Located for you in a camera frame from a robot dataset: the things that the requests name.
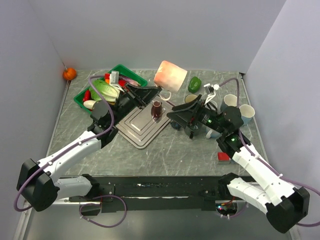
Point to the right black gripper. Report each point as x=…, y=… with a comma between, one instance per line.
x=190, y=111

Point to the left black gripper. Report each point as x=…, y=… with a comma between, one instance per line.
x=144, y=94

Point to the cream mug black handle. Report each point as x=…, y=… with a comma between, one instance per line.
x=190, y=97

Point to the maroon mug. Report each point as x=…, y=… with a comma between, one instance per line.
x=156, y=109

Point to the dark grey mug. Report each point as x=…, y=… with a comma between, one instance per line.
x=192, y=131

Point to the pink mug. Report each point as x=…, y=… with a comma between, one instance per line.
x=169, y=77

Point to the light blue white-bottom mug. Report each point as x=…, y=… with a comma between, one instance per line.
x=212, y=134

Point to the white mug blue text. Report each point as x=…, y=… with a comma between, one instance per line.
x=229, y=100

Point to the light blue faceted mug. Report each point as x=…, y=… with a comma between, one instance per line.
x=247, y=113

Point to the dark blue mug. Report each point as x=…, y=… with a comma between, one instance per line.
x=175, y=125

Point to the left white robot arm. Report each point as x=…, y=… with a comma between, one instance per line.
x=40, y=182

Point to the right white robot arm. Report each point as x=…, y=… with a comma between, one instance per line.
x=283, y=203

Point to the toy purple eggplant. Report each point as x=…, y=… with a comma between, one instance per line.
x=129, y=80

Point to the toy red pepper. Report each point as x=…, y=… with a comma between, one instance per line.
x=122, y=82

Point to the steel tray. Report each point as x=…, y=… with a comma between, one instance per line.
x=140, y=128

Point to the green bell pepper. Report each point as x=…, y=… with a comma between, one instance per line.
x=194, y=84

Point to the green plastic basket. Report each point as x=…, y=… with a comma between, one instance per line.
x=123, y=70

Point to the toy cabbage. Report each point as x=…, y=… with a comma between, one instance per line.
x=109, y=93

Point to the red box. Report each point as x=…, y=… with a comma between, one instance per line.
x=223, y=158

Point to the toy white radish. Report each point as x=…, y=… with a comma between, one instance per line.
x=89, y=104

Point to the toy red chili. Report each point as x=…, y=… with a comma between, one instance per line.
x=87, y=96

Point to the small orange pumpkin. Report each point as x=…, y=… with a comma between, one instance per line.
x=69, y=74

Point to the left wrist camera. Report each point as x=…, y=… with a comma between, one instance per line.
x=113, y=80

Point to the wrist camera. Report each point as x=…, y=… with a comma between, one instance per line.
x=113, y=80
x=210, y=90

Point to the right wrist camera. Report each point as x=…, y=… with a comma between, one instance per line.
x=210, y=90

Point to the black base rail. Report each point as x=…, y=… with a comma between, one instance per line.
x=147, y=193

